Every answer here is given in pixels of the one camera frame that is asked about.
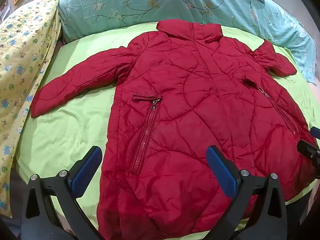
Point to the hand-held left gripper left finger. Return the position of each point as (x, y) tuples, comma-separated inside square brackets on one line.
[(86, 172)]

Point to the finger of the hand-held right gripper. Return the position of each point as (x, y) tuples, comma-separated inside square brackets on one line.
[(308, 150), (315, 132)]

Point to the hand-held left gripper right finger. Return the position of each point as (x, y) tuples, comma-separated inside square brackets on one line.
[(221, 170)]

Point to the red quilted jacket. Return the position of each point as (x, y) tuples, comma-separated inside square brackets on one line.
[(190, 110)]

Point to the light green bed sheet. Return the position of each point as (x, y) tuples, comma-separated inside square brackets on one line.
[(75, 120)]

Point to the yellow animal print blanket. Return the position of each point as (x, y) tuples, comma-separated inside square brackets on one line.
[(22, 55)]

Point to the teal floral quilt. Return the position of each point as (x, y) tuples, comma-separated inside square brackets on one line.
[(112, 5)]

